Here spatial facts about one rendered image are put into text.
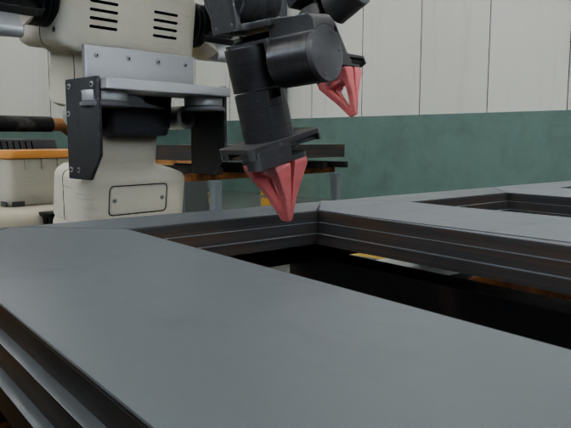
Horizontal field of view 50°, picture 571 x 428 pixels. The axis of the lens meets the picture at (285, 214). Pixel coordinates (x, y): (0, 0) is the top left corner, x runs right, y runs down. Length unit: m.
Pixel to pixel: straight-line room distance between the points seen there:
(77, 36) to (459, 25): 7.90
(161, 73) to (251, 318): 0.85
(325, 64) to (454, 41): 8.17
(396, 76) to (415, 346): 8.92
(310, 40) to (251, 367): 0.41
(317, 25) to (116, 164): 0.61
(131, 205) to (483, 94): 7.59
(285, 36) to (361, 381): 0.45
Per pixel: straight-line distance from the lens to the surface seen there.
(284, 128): 0.68
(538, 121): 8.20
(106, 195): 1.10
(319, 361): 0.26
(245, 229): 0.73
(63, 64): 1.19
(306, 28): 0.63
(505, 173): 8.36
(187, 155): 4.39
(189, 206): 6.11
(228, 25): 0.66
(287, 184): 0.68
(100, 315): 0.34
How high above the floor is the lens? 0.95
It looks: 7 degrees down
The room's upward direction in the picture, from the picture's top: straight up
